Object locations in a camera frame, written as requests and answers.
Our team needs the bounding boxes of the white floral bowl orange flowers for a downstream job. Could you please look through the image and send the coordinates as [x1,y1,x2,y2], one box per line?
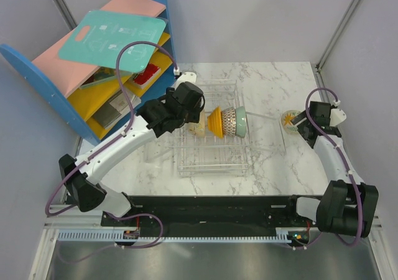
[280,110,300,135]

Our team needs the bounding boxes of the cream bowl with bird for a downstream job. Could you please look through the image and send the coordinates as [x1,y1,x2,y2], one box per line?
[188,111,205,138]

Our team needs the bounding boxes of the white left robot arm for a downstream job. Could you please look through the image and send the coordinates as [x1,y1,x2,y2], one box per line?
[58,72,205,226]

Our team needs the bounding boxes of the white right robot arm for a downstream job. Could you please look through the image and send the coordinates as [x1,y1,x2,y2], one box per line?
[284,111,379,245]

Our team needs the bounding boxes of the orange yellow bowl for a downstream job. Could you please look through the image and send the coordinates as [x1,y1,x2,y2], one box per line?
[207,106,224,139]

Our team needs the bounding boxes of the purple scale pattern bowl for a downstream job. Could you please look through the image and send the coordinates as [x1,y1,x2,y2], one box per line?
[221,107,236,137]

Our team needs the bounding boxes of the red white box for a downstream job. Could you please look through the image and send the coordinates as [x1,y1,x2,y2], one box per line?
[132,63,161,89]

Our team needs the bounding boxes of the mint green bowl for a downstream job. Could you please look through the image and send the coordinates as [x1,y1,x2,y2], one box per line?
[235,106,247,138]

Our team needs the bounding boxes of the grey setup guide booklet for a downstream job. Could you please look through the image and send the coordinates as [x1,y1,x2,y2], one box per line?
[91,90,130,129]

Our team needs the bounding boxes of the blue pink yellow shelf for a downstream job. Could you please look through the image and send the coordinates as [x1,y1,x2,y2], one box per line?
[1,0,169,145]

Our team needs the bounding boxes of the green book under board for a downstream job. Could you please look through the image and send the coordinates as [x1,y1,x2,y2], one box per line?
[79,67,117,89]

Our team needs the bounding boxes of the teal cutting board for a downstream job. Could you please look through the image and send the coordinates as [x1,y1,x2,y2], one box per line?
[58,10,167,68]

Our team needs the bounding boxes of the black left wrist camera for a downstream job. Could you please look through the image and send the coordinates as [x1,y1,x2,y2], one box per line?
[172,82,205,110]

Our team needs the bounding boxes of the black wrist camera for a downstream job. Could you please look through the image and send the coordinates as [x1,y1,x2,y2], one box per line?
[309,101,331,127]
[172,82,205,110]

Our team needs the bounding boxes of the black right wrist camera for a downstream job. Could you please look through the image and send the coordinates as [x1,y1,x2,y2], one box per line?
[309,101,331,127]

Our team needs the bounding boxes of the white wire dish rack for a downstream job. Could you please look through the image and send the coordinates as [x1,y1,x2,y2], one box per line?
[143,79,287,177]

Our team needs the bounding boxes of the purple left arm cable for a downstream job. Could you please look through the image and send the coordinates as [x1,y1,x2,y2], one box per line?
[45,40,182,216]

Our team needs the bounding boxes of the white slotted cable duct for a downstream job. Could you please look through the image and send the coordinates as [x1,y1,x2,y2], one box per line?
[57,228,292,243]

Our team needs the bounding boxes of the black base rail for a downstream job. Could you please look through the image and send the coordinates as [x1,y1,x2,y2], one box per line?
[101,195,316,236]

